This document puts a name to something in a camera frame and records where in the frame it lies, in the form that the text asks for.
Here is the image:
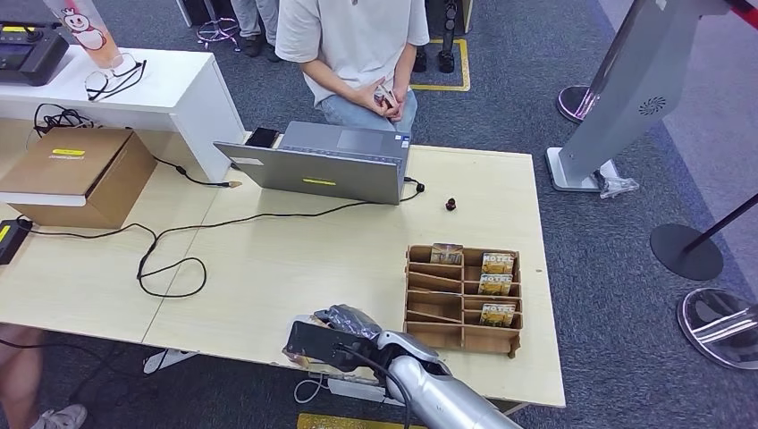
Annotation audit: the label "person's right hand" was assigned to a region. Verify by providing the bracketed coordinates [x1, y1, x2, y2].
[354, 81, 393, 118]

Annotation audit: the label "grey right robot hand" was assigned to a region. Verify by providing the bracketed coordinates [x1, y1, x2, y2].
[314, 305, 383, 341]

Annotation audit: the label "person's left hand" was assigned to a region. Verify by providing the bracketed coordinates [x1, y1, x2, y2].
[383, 85, 411, 122]

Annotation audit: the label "stack of cards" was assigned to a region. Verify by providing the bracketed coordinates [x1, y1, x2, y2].
[373, 83, 399, 110]

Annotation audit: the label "yellow hotel key card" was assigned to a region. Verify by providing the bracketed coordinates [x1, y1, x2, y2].
[476, 273, 513, 297]
[480, 252, 516, 276]
[478, 302, 517, 329]

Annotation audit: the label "person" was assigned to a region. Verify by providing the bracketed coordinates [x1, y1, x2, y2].
[274, 0, 431, 134]
[229, 0, 287, 64]
[0, 322, 88, 429]

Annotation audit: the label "wooden card holder box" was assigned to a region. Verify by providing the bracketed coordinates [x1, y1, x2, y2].
[403, 243, 524, 359]

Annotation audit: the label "dark brown key card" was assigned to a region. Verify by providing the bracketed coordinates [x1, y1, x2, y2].
[429, 242, 464, 265]

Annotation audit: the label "white desk foot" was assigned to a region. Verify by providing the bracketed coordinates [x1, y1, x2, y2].
[142, 349, 199, 375]
[327, 378, 409, 407]

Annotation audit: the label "yellow floor tape square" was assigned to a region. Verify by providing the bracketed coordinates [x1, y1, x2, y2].
[411, 38, 472, 93]

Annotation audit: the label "grey laptop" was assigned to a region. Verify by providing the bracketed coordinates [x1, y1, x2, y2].
[214, 121, 412, 206]

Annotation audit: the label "yellow floor mat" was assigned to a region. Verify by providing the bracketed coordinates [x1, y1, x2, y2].
[296, 413, 427, 429]

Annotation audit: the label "black phone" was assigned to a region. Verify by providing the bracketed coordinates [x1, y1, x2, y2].
[245, 127, 281, 149]

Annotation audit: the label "chrome stool base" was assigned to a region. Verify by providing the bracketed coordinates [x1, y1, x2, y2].
[195, 0, 241, 52]

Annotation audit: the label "chrome stanchion base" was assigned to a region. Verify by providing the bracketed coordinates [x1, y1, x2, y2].
[556, 85, 602, 125]
[677, 288, 758, 371]

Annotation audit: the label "silver kiosk stand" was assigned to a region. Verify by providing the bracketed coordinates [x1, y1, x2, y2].
[545, 0, 730, 194]

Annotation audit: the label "clear plastic bag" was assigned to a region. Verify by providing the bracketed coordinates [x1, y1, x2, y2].
[594, 159, 640, 199]

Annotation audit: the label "black framed eyeglasses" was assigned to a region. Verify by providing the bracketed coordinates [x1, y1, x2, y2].
[84, 53, 148, 103]

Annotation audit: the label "snowman print drink cup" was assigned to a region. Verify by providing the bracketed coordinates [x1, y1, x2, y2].
[42, 0, 124, 71]

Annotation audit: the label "brown cardboard box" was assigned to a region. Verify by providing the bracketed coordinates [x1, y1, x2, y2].
[0, 127, 159, 231]

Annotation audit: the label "black stanchion base with pole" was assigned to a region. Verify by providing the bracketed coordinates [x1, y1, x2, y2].
[650, 192, 758, 282]

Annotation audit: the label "black control device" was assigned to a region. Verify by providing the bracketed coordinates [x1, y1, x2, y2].
[0, 22, 71, 88]

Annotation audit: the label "black power adapter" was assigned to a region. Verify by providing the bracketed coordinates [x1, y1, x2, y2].
[0, 219, 34, 265]

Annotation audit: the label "red barrier belt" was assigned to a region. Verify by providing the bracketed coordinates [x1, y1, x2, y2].
[723, 0, 758, 32]

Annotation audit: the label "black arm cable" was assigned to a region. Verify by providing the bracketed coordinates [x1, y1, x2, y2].
[334, 341, 414, 429]

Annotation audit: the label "long black power cable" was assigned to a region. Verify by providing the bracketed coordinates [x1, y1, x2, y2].
[16, 176, 425, 299]

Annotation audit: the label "white cable loop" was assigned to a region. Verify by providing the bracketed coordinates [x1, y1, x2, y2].
[293, 373, 330, 406]

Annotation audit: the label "black cable with plug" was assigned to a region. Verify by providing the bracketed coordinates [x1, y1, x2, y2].
[33, 104, 243, 189]

